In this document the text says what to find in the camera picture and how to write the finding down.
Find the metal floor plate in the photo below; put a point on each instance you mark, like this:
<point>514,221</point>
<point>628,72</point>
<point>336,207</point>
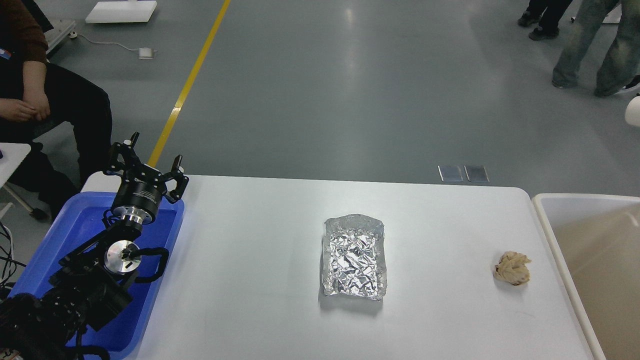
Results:
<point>476,173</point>
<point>450,173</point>

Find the right metal floor plate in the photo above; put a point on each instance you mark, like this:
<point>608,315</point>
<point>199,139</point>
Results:
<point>476,173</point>

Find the crumpled brown paper ball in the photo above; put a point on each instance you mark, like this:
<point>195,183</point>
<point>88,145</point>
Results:
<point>512,268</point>

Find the aluminium foil tray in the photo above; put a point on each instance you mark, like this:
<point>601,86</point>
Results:
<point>353,257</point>

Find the person in black clothes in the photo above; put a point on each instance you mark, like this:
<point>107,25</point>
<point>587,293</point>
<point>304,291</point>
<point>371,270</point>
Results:
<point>33,90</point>

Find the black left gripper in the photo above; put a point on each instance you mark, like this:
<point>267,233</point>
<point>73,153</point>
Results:
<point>138,199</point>

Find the person in black trousers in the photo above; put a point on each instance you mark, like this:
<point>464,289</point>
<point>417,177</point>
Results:
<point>545,15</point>

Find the white flat board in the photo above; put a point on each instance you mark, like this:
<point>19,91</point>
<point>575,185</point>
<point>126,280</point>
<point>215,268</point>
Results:
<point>121,11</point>

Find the white power adapter with cable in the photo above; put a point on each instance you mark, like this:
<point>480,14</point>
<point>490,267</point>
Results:
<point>143,53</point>

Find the white side table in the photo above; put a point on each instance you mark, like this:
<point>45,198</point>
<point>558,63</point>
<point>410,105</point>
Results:
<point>12,155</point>

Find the blue plastic bin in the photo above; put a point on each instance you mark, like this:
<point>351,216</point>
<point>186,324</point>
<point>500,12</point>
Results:
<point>79,220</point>

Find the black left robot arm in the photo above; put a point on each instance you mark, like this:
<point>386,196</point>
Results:
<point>92,286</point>

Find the white paper cup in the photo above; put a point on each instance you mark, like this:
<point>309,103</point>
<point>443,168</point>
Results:
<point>632,112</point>

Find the left metal floor plate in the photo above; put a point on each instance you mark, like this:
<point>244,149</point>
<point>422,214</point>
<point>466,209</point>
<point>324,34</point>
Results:
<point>450,173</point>

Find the beige plastic bin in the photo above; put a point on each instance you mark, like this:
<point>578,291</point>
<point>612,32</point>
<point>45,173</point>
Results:
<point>595,242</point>

